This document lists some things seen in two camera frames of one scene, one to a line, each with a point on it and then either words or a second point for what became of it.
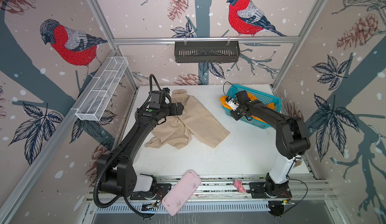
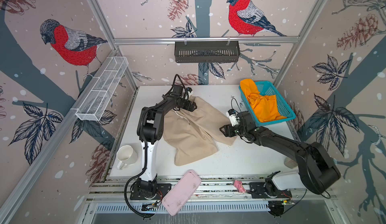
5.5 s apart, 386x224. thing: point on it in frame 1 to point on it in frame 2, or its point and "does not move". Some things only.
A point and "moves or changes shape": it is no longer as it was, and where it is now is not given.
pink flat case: x=177 y=198 does not move
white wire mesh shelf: x=93 y=104 does not move
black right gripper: x=236 y=116 to x=228 y=128
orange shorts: x=252 y=97 to x=265 y=107
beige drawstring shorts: x=195 y=121 moves or changes shape
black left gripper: x=179 y=109 to x=191 y=107
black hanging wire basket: x=207 y=52 does not move
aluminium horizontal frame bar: x=206 y=40 does not move
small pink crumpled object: x=238 y=185 does not move
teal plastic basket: x=255 y=94 to x=266 y=88
